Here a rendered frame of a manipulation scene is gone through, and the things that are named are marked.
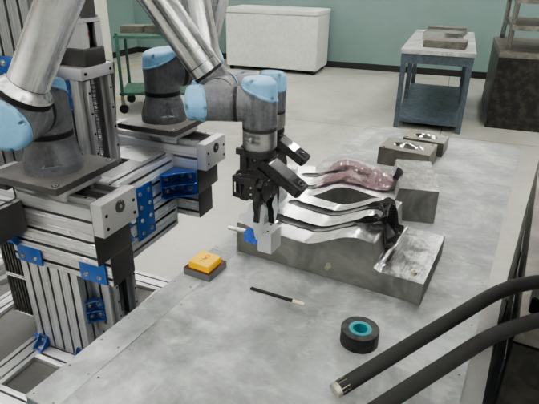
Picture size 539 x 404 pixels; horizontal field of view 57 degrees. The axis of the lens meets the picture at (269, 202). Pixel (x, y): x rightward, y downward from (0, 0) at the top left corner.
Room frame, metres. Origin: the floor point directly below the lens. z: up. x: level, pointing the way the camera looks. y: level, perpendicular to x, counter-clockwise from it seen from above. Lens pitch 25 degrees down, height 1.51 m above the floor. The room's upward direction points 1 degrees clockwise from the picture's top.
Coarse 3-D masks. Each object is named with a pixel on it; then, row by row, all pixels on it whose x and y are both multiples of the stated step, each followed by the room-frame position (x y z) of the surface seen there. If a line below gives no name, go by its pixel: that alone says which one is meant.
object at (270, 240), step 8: (272, 224) 1.04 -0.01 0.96; (248, 232) 1.03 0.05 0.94; (264, 232) 1.00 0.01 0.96; (272, 232) 1.00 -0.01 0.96; (280, 232) 1.03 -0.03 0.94; (248, 240) 1.03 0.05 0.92; (256, 240) 1.02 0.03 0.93; (264, 240) 1.00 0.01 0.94; (272, 240) 1.00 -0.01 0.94; (280, 240) 1.04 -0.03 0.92; (264, 248) 1.00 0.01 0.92; (272, 248) 1.00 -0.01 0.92
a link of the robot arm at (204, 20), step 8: (184, 0) 1.40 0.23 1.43; (192, 0) 1.39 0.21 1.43; (200, 0) 1.40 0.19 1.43; (208, 0) 1.42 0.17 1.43; (184, 8) 1.41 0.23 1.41; (192, 8) 1.39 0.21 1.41; (200, 8) 1.39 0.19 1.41; (208, 8) 1.40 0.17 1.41; (192, 16) 1.38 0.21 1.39; (200, 16) 1.38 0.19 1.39; (208, 16) 1.39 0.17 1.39; (200, 24) 1.38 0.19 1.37; (208, 24) 1.38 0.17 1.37; (208, 32) 1.38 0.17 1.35; (216, 32) 1.40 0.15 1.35; (208, 40) 1.37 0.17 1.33; (216, 40) 1.39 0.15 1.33; (216, 48) 1.37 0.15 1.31; (192, 80) 1.34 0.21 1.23
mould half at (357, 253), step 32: (288, 224) 1.18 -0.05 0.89; (320, 224) 1.19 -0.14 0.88; (256, 256) 1.16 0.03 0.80; (288, 256) 1.11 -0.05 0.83; (320, 256) 1.07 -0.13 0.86; (352, 256) 1.03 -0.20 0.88; (384, 256) 1.06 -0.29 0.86; (416, 256) 1.07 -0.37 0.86; (384, 288) 0.99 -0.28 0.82; (416, 288) 0.96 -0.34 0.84
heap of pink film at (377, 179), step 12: (324, 168) 1.61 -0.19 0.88; (336, 168) 1.56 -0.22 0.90; (348, 168) 1.56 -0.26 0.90; (360, 168) 1.55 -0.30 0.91; (324, 180) 1.49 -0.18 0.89; (336, 180) 1.46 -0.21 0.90; (348, 180) 1.45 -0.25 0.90; (360, 180) 1.45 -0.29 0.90; (372, 180) 1.46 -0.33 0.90; (384, 180) 1.47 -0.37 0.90
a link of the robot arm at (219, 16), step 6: (210, 0) 1.58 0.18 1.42; (216, 0) 1.57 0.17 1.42; (222, 0) 1.58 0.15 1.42; (228, 0) 1.60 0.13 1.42; (216, 6) 1.58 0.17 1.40; (222, 6) 1.59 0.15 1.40; (216, 12) 1.59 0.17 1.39; (222, 12) 1.61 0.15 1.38; (216, 18) 1.60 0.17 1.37; (222, 18) 1.62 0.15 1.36; (216, 24) 1.61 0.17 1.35; (222, 24) 1.64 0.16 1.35; (216, 30) 1.63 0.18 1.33; (222, 60) 1.72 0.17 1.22
